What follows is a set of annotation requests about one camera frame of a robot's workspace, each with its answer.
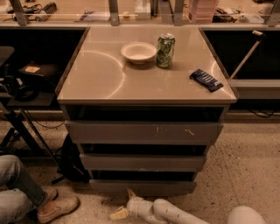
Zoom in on grey drawer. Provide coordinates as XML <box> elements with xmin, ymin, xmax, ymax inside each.
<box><xmin>64</xmin><ymin>105</ymin><xmax>225</xmax><ymax>145</ymax></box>
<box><xmin>89</xmin><ymin>171</ymin><xmax>197</xmax><ymax>196</ymax></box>
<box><xmin>80</xmin><ymin>144</ymin><xmax>207</xmax><ymax>172</ymax></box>

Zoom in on pink stacked trays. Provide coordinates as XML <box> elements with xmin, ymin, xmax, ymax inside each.
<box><xmin>188</xmin><ymin>0</ymin><xmax>218</xmax><ymax>24</ymax></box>

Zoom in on grey middle drawer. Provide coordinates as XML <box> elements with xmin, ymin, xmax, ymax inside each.
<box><xmin>80</xmin><ymin>144</ymin><xmax>207</xmax><ymax>172</ymax></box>

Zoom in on grey drawer cabinet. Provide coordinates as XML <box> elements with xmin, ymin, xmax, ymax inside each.
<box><xmin>55</xmin><ymin>25</ymin><xmax>240</xmax><ymax>187</ymax></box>

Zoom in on grey bottom drawer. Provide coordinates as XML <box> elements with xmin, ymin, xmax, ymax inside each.
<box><xmin>89</xmin><ymin>171</ymin><xmax>197</xmax><ymax>196</ymax></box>

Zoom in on black bag with label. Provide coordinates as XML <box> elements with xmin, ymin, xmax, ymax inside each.
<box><xmin>18</xmin><ymin>63</ymin><xmax>62</xmax><ymax>88</ymax></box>

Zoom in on green soda can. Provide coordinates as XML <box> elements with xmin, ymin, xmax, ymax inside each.
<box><xmin>156</xmin><ymin>33</ymin><xmax>175</xmax><ymax>68</ymax></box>

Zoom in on dark blue snack packet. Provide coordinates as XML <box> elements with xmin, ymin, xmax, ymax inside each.
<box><xmin>190</xmin><ymin>69</ymin><xmax>223</xmax><ymax>93</ymax></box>

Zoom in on black backpack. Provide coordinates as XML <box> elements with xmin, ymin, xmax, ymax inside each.
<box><xmin>58</xmin><ymin>134</ymin><xmax>90</xmax><ymax>183</ymax></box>

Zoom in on white bowl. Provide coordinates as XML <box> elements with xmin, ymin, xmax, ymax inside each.
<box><xmin>121</xmin><ymin>42</ymin><xmax>157</xmax><ymax>65</ymax></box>

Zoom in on tan shoe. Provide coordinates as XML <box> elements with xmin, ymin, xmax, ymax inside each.
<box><xmin>43</xmin><ymin>186</ymin><xmax>58</xmax><ymax>200</ymax></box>
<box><xmin>38</xmin><ymin>197</ymin><xmax>80</xmax><ymax>224</ymax></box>

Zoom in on person leg in jeans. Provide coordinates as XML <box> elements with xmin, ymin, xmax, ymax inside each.
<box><xmin>0</xmin><ymin>155</ymin><xmax>47</xmax><ymax>224</ymax></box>

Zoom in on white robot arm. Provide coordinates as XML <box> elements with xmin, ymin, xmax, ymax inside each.
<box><xmin>109</xmin><ymin>188</ymin><xmax>267</xmax><ymax>224</ymax></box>

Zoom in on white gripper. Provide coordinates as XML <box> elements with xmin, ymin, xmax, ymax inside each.
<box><xmin>109</xmin><ymin>188</ymin><xmax>154</xmax><ymax>220</ymax></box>

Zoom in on black hairbrush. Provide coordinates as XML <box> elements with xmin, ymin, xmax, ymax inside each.
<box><xmin>35</xmin><ymin>2</ymin><xmax>57</xmax><ymax>22</ymax></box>

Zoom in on white stick with cork tip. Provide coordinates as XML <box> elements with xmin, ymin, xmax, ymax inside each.
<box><xmin>229</xmin><ymin>30</ymin><xmax>266</xmax><ymax>80</ymax></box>

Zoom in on black headphones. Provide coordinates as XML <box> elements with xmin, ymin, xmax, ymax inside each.
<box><xmin>11</xmin><ymin>78</ymin><xmax>39</xmax><ymax>102</ymax></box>

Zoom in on grey top drawer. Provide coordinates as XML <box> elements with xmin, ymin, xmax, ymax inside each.
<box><xmin>64</xmin><ymin>105</ymin><xmax>225</xmax><ymax>145</ymax></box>

